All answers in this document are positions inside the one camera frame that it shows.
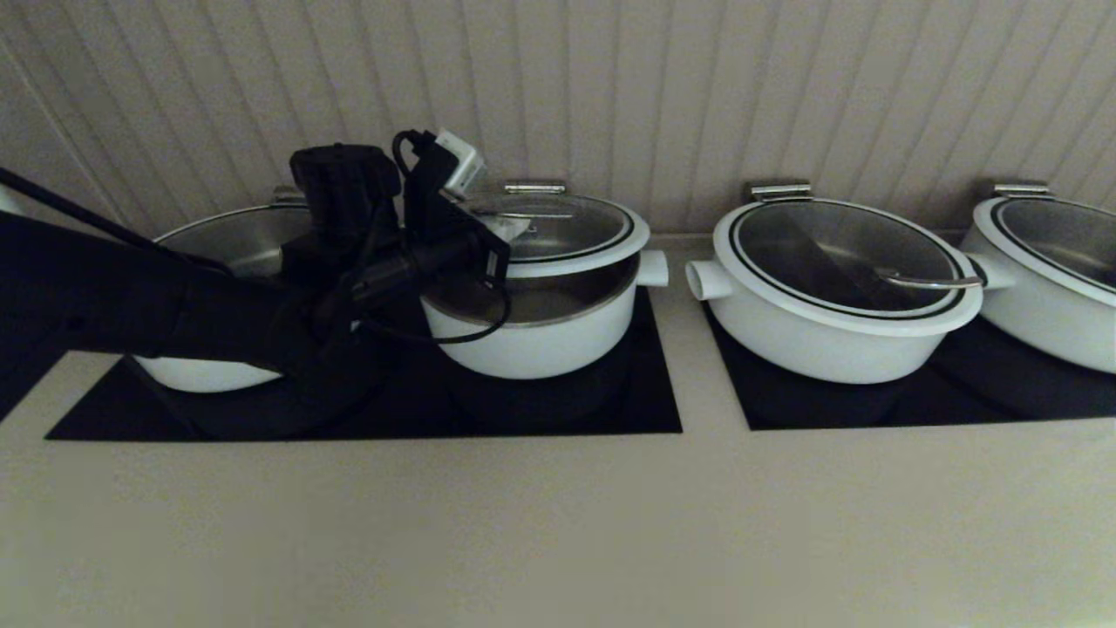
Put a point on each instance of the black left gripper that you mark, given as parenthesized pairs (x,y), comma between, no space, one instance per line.
(436,257)

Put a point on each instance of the glass lid with white rim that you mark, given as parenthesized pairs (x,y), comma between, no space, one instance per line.
(1064,235)
(567,227)
(235,240)
(828,244)

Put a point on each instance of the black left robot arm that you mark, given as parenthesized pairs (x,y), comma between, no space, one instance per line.
(131,288)

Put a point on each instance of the black glass induction cooktop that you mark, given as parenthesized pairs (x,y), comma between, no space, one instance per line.
(645,401)
(959,392)

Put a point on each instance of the white slanted pole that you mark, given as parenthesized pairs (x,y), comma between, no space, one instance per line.
(7,201)

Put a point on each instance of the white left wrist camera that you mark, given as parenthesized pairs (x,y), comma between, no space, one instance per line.
(462,161)

